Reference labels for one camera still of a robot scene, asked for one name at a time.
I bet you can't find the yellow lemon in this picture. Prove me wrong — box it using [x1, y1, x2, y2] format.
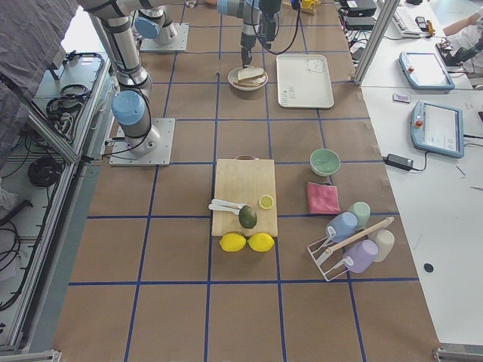
[248, 232, 275, 253]
[220, 233, 247, 253]

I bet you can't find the white wire cup rack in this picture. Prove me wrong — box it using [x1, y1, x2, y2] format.
[307, 216, 394, 281]

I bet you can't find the near teach pendant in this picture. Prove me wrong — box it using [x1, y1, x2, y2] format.
[410, 101, 464, 158]

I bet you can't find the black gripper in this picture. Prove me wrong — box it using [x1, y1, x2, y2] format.
[240, 34, 255, 68]
[260, 0, 281, 15]

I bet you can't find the teach pendant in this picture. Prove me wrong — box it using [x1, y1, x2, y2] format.
[410, 101, 464, 158]
[398, 52, 455, 92]

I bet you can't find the green bowl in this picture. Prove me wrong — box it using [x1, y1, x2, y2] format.
[309, 149, 340, 176]

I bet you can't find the aluminium frame post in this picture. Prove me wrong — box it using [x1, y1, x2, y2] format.
[353, 0, 399, 86]

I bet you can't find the white bread slice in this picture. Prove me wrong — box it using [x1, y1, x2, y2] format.
[237, 66, 265, 81]

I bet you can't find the blue cup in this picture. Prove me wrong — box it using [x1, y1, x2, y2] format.
[325, 212, 358, 243]

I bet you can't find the cream cup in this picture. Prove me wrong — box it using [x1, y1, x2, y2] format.
[368, 229, 395, 262]

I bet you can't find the lemon slice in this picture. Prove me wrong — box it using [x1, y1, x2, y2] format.
[258, 195, 275, 210]

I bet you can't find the black power adapter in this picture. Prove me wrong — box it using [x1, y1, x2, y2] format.
[383, 153, 414, 171]

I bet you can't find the green cup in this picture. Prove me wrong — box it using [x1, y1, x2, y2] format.
[347, 201, 371, 230]

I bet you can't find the right yellow lemon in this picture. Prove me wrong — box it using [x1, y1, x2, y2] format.
[248, 232, 275, 253]

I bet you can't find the purple cup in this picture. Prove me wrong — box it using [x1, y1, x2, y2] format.
[343, 239, 379, 273]

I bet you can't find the bread slice on plate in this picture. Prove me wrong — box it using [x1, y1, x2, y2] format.
[234, 75, 266, 87]

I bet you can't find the cream bear tray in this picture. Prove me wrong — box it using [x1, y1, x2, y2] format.
[276, 54, 334, 109]

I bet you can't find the wooden cutting board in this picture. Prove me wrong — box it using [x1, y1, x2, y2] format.
[212, 159, 278, 237]

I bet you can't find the pink cloth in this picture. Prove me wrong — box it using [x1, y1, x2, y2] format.
[306, 182, 340, 215]

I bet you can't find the left yellow lemon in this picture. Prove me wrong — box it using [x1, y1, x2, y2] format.
[220, 233, 247, 253]

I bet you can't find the cream round plate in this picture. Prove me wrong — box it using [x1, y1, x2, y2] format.
[227, 66, 268, 91]

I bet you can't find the far teach pendant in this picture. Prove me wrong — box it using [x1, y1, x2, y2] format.
[398, 52, 455, 92]

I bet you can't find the green avocado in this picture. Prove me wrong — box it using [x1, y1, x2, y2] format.
[238, 205, 257, 229]

